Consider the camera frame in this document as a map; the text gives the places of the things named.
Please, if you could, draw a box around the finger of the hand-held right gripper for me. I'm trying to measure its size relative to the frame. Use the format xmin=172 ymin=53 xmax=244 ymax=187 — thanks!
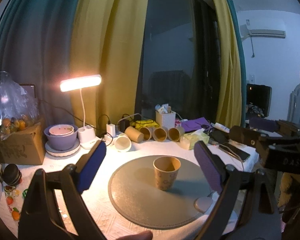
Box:
xmin=249 ymin=117 xmax=300 ymax=137
xmin=229 ymin=125 xmax=260 ymax=151

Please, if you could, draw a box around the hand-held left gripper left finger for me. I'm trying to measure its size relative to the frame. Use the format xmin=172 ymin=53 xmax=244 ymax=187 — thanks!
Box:
xmin=18 ymin=140 xmax=107 ymax=240

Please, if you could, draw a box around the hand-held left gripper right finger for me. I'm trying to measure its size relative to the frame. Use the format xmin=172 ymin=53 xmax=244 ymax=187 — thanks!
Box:
xmin=193 ymin=141 xmax=276 ymax=240

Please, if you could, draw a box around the patterned brown paper cup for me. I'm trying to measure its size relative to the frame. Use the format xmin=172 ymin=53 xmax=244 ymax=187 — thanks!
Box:
xmin=153 ymin=156 xmax=181 ymax=191

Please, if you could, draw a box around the white cup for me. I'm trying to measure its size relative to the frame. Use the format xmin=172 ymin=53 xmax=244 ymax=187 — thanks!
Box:
xmin=114 ymin=133 xmax=132 ymax=153

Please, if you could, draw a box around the plain brown paper cup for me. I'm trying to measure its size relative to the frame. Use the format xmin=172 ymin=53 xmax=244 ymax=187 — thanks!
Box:
xmin=168 ymin=126 xmax=185 ymax=142
xmin=124 ymin=126 xmax=145 ymax=144
xmin=152 ymin=127 xmax=168 ymax=143
xmin=139 ymin=126 xmax=155 ymax=141

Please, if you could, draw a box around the person's left hand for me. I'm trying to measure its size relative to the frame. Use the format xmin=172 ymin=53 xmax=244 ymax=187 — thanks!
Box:
xmin=119 ymin=231 xmax=153 ymax=240

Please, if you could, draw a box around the black smartphone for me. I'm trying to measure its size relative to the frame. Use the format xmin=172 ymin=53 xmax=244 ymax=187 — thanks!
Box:
xmin=218 ymin=142 xmax=251 ymax=162

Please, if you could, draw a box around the white tube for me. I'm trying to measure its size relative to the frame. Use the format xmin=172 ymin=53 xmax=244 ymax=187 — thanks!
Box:
xmin=213 ymin=122 xmax=232 ymax=133

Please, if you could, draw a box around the black monitor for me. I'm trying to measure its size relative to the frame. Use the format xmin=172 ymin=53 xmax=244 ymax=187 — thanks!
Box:
xmin=246 ymin=83 xmax=273 ymax=118

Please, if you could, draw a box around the white plate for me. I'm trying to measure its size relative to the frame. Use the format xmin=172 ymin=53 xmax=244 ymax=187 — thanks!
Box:
xmin=45 ymin=138 xmax=81 ymax=158

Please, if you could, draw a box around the white round charger pad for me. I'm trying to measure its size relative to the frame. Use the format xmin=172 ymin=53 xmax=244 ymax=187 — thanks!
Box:
xmin=193 ymin=197 xmax=214 ymax=213

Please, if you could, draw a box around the green tissue pack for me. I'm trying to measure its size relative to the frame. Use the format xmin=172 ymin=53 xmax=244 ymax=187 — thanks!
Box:
xmin=179 ymin=129 xmax=210 ymax=151

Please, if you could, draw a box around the white tablecloth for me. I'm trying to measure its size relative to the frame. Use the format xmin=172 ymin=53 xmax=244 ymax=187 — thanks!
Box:
xmin=0 ymin=127 xmax=261 ymax=240

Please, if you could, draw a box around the white radiator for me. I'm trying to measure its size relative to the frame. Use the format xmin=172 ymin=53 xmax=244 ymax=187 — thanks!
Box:
xmin=287 ymin=82 xmax=300 ymax=128

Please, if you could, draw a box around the purple bowl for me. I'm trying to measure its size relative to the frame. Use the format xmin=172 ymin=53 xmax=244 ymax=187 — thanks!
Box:
xmin=44 ymin=124 xmax=79 ymax=151

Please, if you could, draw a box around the white power adapter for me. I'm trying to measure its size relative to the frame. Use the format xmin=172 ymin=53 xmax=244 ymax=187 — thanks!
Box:
xmin=106 ymin=123 xmax=118 ymax=137

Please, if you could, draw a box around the round grey mat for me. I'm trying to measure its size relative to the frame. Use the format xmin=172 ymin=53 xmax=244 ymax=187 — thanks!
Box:
xmin=108 ymin=155 xmax=219 ymax=230

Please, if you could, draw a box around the pink bowl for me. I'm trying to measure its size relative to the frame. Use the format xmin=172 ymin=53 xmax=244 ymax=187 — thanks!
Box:
xmin=48 ymin=124 xmax=75 ymax=137

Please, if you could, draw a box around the purple pouch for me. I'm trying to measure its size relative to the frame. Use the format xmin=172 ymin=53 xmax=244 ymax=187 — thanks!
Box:
xmin=181 ymin=117 xmax=214 ymax=134

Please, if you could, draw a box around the black power adapter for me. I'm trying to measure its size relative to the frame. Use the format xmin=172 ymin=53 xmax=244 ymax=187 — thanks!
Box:
xmin=118 ymin=119 xmax=131 ymax=133

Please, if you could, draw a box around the white woven box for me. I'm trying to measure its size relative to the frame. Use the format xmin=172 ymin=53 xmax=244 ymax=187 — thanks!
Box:
xmin=155 ymin=104 xmax=177 ymax=128

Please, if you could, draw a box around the yellow pouch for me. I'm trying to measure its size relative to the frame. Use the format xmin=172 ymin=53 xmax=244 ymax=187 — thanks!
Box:
xmin=131 ymin=120 xmax=160 ymax=131

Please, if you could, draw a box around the cardboard box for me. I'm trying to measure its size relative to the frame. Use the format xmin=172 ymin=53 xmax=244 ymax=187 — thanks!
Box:
xmin=0 ymin=122 xmax=46 ymax=166

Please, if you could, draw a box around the narrow yellow curtain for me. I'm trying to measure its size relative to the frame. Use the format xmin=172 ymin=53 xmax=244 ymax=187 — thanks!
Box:
xmin=207 ymin=0 xmax=246 ymax=126

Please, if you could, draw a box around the black round case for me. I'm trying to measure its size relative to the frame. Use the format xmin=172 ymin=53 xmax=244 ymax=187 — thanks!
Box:
xmin=3 ymin=163 xmax=23 ymax=186

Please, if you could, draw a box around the fruit-print sheet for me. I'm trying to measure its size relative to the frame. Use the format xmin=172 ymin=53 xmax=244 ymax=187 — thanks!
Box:
xmin=4 ymin=184 xmax=28 ymax=222

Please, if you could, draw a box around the white desk lamp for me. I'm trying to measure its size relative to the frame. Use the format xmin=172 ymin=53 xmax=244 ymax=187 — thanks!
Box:
xmin=60 ymin=74 xmax=106 ymax=151

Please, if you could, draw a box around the white air conditioner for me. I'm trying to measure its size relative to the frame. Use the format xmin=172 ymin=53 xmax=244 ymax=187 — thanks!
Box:
xmin=239 ymin=23 xmax=286 ymax=40

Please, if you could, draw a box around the clear plastic bag of fruit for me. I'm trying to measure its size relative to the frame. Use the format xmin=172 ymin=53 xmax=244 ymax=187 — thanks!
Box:
xmin=0 ymin=71 xmax=39 ymax=140

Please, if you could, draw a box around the dark window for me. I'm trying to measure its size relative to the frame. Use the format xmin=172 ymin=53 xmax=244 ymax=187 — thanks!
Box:
xmin=134 ymin=0 xmax=222 ymax=123

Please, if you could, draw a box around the wide yellow curtain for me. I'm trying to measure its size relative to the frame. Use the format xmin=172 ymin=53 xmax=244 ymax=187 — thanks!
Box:
xmin=69 ymin=0 xmax=151 ymax=136

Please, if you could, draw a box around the grey teal curtain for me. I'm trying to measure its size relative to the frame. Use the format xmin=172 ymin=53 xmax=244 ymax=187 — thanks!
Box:
xmin=0 ymin=0 xmax=87 ymax=140

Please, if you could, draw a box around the black cable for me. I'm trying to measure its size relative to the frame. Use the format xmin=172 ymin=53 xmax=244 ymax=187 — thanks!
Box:
xmin=36 ymin=99 xmax=98 ymax=131

